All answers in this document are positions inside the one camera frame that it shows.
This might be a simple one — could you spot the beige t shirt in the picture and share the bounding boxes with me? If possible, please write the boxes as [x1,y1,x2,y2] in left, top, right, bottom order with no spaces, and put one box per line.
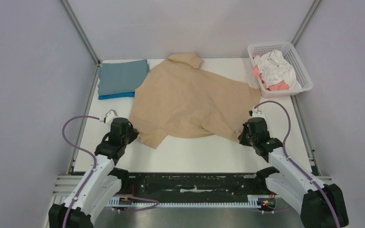
[129,53,261,148]

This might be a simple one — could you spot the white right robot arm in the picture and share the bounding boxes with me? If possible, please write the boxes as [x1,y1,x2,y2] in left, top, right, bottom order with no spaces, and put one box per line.
[238,117,349,228]

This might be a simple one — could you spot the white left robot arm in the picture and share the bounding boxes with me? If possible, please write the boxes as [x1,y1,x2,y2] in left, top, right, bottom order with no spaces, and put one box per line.
[48,117,139,228]

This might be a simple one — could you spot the folded bright blue t shirt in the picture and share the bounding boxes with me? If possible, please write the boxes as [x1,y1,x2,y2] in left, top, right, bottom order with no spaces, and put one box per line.
[98,92,135,100]

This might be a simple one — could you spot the folded grey-blue t shirt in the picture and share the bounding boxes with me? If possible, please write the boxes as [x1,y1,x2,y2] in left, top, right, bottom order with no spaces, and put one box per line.
[97,59,150,96]

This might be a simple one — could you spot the pink t shirt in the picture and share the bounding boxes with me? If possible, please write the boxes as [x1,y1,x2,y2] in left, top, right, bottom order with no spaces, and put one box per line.
[252,52,290,91]

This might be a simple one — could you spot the white plastic laundry basket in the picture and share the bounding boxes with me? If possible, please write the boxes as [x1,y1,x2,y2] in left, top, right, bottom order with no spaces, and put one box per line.
[248,41,313,98]

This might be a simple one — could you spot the white t shirt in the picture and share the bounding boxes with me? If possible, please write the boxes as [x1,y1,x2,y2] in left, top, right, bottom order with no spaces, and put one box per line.
[252,50,301,91]

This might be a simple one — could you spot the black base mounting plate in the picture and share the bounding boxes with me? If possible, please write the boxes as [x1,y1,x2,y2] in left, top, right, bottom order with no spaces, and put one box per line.
[120,172,271,203]

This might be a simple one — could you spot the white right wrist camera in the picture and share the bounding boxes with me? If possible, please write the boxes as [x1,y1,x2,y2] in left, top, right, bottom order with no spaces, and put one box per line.
[249,107,265,119]

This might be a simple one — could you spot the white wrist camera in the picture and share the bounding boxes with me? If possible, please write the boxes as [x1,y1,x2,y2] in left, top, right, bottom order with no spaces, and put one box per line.
[249,107,265,119]
[102,109,118,125]

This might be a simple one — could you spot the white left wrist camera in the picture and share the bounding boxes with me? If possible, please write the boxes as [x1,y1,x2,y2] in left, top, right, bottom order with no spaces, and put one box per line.
[102,109,118,125]

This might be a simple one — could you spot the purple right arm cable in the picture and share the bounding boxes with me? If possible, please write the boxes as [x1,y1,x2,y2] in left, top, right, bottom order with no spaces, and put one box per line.
[253,100,341,228]

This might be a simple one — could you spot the white slotted cable duct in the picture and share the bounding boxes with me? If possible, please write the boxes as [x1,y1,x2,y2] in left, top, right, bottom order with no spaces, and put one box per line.
[106,196,275,210]

